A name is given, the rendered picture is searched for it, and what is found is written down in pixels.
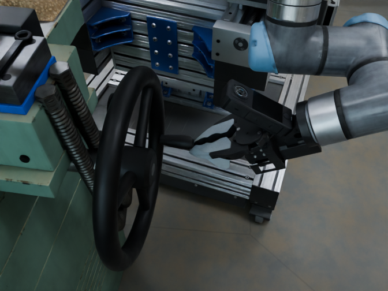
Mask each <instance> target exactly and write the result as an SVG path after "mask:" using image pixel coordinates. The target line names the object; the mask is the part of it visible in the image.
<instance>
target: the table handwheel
mask: <svg viewBox="0 0 388 291"><path fill-rule="evenodd" d="M140 93H141V100H140V109H139V117H138V121H137V127H136V133H135V139H134V143H133V146H129V145H125V140H126V135H127V131H128V127H129V123H130V119H131V116H132V113H133V109H134V107H135V104H136V101H137V99H138V97H139V95H140ZM147 130H148V148H146V139H147ZM161 135H165V108H164V101H163V92H162V87H161V83H160V81H159V78H158V76H157V74H156V73H155V72H154V71H153V70H152V69H151V68H149V67H147V66H137V67H134V68H133V69H131V70H130V71H129V72H128V73H127V74H126V75H125V76H124V77H123V78H122V80H121V81H120V83H119V85H118V86H117V88H116V90H115V93H114V95H113V97H112V99H111V102H110V105H109V108H108V110H107V114H106V117H105V121H104V124H103V128H102V133H101V136H100V140H99V147H98V150H90V149H87V151H88V153H89V155H90V157H91V159H92V161H93V164H94V170H95V171H94V184H93V194H92V223H93V230H94V239H95V245H96V249H97V252H98V255H99V257H100V259H101V261H102V263H103V264H104V265H105V266H106V267H107V268H108V269H109V270H111V271H117V272H119V271H124V270H126V269H127V268H129V267H130V266H131V265H132V264H133V263H134V261H135V260H136V259H137V257H138V255H139V253H140V251H141V249H142V247H143V245H144V242H145V240H146V237H147V234H148V231H149V228H150V224H151V221H152V216H153V213H154V209H155V204H156V198H157V195H158V189H159V182H160V178H161V170H162V161H163V148H164V145H161V144H160V143H159V141H160V136H161ZM130 188H136V192H137V196H138V200H139V206H138V209H137V213H136V217H135V220H134V223H133V225H132V228H131V230H130V233H129V236H128V238H127V239H126V241H125V243H124V245H123V246H122V247H121V246H120V241H119V236H118V218H117V210H118V208H119V207H120V205H121V203H122V201H123V199H124V198H125V196H126V194H127V193H128V191H129V190H130Z"/></svg>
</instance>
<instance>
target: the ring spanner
mask: <svg viewBox="0 0 388 291"><path fill-rule="evenodd" d="M21 35H27V36H26V37H24V38H19V37H20V36H21ZM31 38H32V33H31V32H30V31H27V30H22V31H18V32H17V33H16V34H15V35H14V39H15V41H14V43H13V44H12V45H11V47H10V48H9V49H8V51H7V52H6V53H5V55H4V56H3V57H2V59H1V60H0V75H1V73H2V72H3V71H4V69H5V68H6V67H7V65H8V64H9V62H10V61H11V60H12V58H13V57H14V55H15V54H16V52H18V50H19V48H20V47H21V46H22V45H23V43H24V42H27V41H29V40H30V39H31Z"/></svg>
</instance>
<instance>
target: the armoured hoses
mask: <svg viewBox="0 0 388 291"><path fill-rule="evenodd" d="M48 72H49V74H50V76H51V78H52V80H55V81H56V82H57V84H58V86H59V88H60V91H62V95H63V96H64V98H65V101H66V104H67V105H68V108H70V111H71V114H72V116H73V118H74V120H75V123H76V125H77V126H78V128H79V131H80V132H81V134H82V137H83V139H84V140H85V142H86V145H87V146H88V148H89V149H90V150H98V147H99V140H100V133H99V130H98V128H97V126H96V123H95V121H94V119H93V117H92V115H91V113H90V110H89V108H88V106H87V104H86V102H85V100H84V97H83V94H82V93H81V90H80V89H79V86H78V84H77V82H76V79H75V78H74V74H73V72H72V70H71V68H70V66H69V64H68V62H65V61H58V62H55V63H53V64H52V65H51V66H50V67H49V69H48ZM34 94H35V95H34V97H35V99H36V100H37V102H39V103H41V104H42V105H43V107H44V108H45V111H46V112H47V115H49V119H51V122H52V123H53V126H54V129H56V132H57V133H58V136H59V138H60V139H61V141H62V144H63V145H64V147H65V149H66V150H67V153H68V155H69V156H70V158H71V160H72V161H73V164H74V166H75V167H76V169H77V171H78V172H79V174H80V176H81V178H82V179H83V181H84V183H85V185H86V186H87V188H88V190H89V192H90V193H91V195H92V194H93V184H94V171H95V170H94V164H93V161H92V159H91V157H90V155H89V153H88V151H87V149H86V147H85V145H84V143H83V140H82V139H81V136H80V135H79V133H78V130H77V129H76V127H75V125H74V123H73V120H72V119H71V116H70V115H69V113H68V110H67V109H66V106H65V105H64V100H63V98H62V96H61V94H60V93H59V90H58V88H57V86H55V85H53V84H49V83H46V84H43V85H41V86H39V87H37V89H36V90H35V92H34ZM132 190H133V188H130V190H129V191H128V193H127V194H126V196H125V198H124V199H123V201H122V203H121V205H120V207H119V208H118V210H117V218H118V231H119V232H120V231H122V230H123V228H124V227H125V222H126V212H127V208H128V207H129V206H130V205H131V204H132Z"/></svg>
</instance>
